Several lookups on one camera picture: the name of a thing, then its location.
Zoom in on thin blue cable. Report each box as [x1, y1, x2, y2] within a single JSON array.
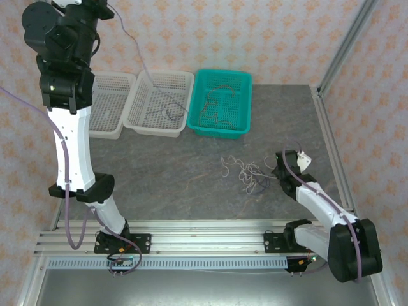
[[107, 0, 191, 122], [247, 177, 271, 196]]

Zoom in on teal perforated plastic basket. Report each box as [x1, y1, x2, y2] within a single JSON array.
[[186, 69, 253, 140]]

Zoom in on white perforated plastic basket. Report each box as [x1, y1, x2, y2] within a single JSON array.
[[122, 69, 195, 138], [87, 71, 137, 140]]

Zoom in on grey metal shelf plate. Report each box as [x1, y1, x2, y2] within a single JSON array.
[[34, 269, 383, 306]]

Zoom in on small green circuit board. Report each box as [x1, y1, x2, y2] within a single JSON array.
[[107, 256, 135, 268]]

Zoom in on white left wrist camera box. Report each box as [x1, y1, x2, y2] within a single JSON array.
[[50, 0, 83, 9]]

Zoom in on aluminium table side rail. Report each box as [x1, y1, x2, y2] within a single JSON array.
[[310, 84, 364, 230]]

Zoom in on small circuit board with wires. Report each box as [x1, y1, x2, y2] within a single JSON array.
[[286, 254, 323, 275]]

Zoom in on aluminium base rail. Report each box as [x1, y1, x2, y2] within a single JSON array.
[[33, 219, 382, 256]]

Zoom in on purple left arm harness cable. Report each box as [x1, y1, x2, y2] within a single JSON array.
[[0, 85, 143, 277]]

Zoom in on purple arm harness cable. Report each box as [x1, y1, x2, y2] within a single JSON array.
[[0, 85, 143, 277], [282, 141, 363, 284]]

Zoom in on purple right arm harness cable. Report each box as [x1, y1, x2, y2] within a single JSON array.
[[282, 141, 363, 284]]

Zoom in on white slotted cable duct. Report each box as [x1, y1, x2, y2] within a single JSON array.
[[47, 258, 289, 270]]

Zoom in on aluminium frame post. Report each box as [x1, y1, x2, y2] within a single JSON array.
[[318, 0, 380, 94]]

